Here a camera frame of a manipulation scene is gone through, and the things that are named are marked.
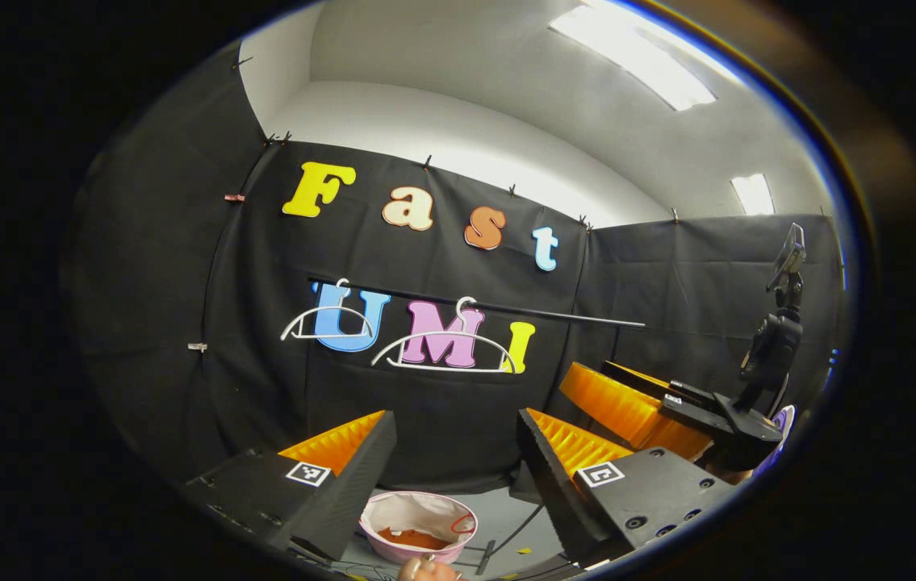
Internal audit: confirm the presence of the small ceiling light panel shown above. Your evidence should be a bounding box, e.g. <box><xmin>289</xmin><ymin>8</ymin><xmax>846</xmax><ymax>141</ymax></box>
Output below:
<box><xmin>730</xmin><ymin>173</ymin><xmax>776</xmax><ymax>216</ymax></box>

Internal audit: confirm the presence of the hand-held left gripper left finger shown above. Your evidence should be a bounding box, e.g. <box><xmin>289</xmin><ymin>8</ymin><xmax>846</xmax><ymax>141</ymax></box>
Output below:
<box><xmin>183</xmin><ymin>410</ymin><xmax>398</xmax><ymax>563</ymax></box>

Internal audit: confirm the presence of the white plastic hanger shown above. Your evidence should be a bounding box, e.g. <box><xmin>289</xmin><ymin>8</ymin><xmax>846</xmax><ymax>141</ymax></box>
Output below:
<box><xmin>370</xmin><ymin>296</ymin><xmax>518</xmax><ymax>374</ymax></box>
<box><xmin>280</xmin><ymin>278</ymin><xmax>376</xmax><ymax>341</ymax></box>

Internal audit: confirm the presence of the long ceiling light panel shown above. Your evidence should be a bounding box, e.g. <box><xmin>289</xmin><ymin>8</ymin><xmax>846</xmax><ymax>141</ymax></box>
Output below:
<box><xmin>548</xmin><ymin>0</ymin><xmax>718</xmax><ymax>112</ymax></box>

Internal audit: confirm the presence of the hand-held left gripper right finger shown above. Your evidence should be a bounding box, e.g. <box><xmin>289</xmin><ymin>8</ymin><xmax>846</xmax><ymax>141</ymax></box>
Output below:
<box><xmin>516</xmin><ymin>408</ymin><xmax>737</xmax><ymax>566</ymax></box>

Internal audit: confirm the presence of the black floor cable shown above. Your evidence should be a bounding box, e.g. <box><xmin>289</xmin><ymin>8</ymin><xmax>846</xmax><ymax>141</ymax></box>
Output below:
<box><xmin>494</xmin><ymin>502</ymin><xmax>547</xmax><ymax>562</ymax></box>

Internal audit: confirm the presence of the orange corduroy jacket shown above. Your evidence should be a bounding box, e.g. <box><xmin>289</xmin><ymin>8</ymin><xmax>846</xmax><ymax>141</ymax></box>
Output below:
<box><xmin>377</xmin><ymin>527</ymin><xmax>452</xmax><ymax>552</ymax></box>

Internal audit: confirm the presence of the pink white laundry hamper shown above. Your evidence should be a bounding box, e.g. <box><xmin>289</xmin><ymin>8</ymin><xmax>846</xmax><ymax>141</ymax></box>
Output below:
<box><xmin>358</xmin><ymin>491</ymin><xmax>479</xmax><ymax>566</ymax></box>

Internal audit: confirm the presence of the black clothes rack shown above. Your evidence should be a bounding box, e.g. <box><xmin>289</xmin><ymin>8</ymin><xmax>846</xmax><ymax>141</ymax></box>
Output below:
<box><xmin>308</xmin><ymin>276</ymin><xmax>646</xmax><ymax>380</ymax></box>

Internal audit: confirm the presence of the black backdrop cloth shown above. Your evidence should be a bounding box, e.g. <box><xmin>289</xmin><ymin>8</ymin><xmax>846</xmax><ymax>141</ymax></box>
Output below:
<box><xmin>62</xmin><ymin>40</ymin><xmax>846</xmax><ymax>493</ymax></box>

